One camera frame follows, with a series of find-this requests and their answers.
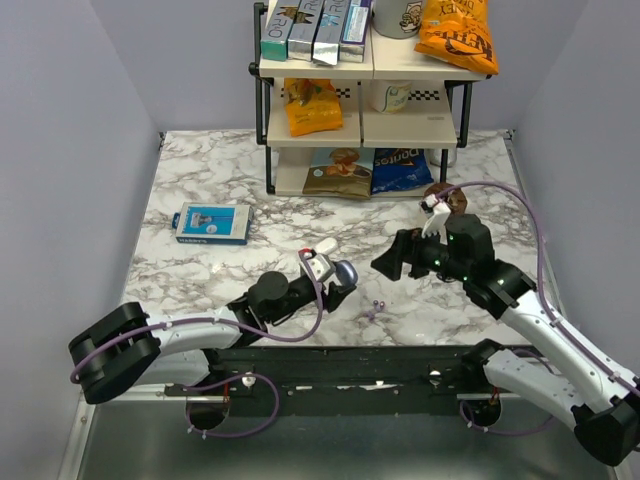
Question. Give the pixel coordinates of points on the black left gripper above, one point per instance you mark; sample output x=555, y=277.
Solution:
x=335, y=296

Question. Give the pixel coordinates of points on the blue Doritos bag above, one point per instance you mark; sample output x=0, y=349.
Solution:
x=399, y=169

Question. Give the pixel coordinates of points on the white yogurt cup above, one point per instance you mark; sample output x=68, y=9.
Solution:
x=389, y=97

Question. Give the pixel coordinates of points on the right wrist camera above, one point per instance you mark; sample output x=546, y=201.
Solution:
x=437, y=212

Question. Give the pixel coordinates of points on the white earbud charging case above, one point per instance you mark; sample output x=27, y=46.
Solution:
x=326, y=246

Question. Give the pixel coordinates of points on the brown cookie bag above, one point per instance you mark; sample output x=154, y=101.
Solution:
x=345, y=172

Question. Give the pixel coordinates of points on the purple white box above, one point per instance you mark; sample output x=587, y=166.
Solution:
x=353, y=40

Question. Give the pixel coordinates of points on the blue razor box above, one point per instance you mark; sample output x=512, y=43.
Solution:
x=199, y=223

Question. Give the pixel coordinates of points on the orange snack bag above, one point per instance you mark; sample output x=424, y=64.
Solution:
x=312, y=106

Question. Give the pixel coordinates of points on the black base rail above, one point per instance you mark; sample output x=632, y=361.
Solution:
x=344, y=381

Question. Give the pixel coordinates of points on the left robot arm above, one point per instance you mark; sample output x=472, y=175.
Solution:
x=113, y=355

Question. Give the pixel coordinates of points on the grey printed mug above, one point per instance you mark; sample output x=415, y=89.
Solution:
x=397, y=19

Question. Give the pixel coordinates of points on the purple earbud charging case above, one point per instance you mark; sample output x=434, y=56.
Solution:
x=346, y=273

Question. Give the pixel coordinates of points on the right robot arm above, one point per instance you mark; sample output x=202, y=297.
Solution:
x=592, y=394

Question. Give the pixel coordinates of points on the teal RO box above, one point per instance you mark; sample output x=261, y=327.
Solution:
x=274, y=40

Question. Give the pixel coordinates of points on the silver can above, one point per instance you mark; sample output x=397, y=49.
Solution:
x=436, y=155

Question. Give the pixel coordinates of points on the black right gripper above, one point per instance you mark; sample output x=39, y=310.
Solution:
x=390, y=261

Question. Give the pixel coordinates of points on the silver blue RO box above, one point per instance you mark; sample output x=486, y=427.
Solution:
x=327, y=39

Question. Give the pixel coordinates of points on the beige three-tier shelf rack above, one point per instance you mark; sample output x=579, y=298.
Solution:
x=435, y=117

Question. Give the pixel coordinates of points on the orange kettle chips bag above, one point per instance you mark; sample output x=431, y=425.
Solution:
x=458, y=33

